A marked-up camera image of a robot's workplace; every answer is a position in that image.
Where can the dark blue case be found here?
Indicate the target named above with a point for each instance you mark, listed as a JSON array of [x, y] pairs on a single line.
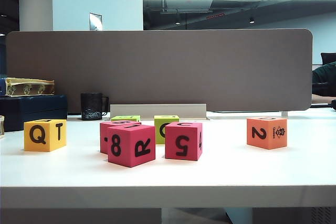
[[34, 111]]

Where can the black mug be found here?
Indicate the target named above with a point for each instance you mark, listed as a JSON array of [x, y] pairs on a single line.
[[90, 106]]

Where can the small black object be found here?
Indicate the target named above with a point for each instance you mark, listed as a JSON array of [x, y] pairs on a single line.
[[334, 104]]

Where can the pink block number 5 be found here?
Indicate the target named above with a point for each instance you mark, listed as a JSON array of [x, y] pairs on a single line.
[[170, 129]]

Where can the pink block letter T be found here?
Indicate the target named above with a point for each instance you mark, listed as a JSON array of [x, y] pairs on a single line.
[[103, 146]]

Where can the grey ceiling air duct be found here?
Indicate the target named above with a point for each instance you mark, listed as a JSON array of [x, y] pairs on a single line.
[[183, 5]]

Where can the pink block 8 and R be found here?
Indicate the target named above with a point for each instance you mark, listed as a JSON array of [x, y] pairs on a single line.
[[128, 159]]

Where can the lime green foam block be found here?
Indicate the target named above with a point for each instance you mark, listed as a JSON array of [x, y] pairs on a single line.
[[123, 118]]

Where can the gold ornate box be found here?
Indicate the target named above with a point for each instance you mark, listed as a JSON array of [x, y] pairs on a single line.
[[26, 87]]

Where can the grey vented cabinet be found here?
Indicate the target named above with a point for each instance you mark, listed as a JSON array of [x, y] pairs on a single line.
[[288, 216]]

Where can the orange block number 2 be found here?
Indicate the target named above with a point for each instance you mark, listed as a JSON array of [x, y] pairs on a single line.
[[265, 142]]

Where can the black office chair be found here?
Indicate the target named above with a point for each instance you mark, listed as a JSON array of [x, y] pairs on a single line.
[[328, 57]]

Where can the red ceiling sign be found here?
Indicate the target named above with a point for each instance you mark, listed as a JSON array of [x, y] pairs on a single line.
[[215, 15]]

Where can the black ceiling spot lamp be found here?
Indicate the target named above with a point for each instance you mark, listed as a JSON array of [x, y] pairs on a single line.
[[252, 20]]

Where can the silver wall plate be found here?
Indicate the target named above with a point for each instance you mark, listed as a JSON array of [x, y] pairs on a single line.
[[95, 21]]

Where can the beige object with dark band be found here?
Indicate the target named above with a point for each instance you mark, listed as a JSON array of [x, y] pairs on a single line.
[[1, 127]]

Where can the lime green block letter O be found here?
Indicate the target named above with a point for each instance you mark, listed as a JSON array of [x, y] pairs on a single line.
[[157, 121]]

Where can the white divider foot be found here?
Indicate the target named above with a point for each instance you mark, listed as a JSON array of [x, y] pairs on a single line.
[[284, 113]]

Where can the brown desk divider panel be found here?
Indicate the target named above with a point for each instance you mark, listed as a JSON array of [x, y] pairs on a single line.
[[183, 64]]

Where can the yellow block letter Q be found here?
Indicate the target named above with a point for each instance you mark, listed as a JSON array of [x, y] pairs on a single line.
[[39, 146]]

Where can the person in dark green shirt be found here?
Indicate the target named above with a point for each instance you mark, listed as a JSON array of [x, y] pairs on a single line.
[[325, 77]]

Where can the small blue box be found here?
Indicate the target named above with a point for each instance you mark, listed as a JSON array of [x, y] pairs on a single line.
[[2, 87]]

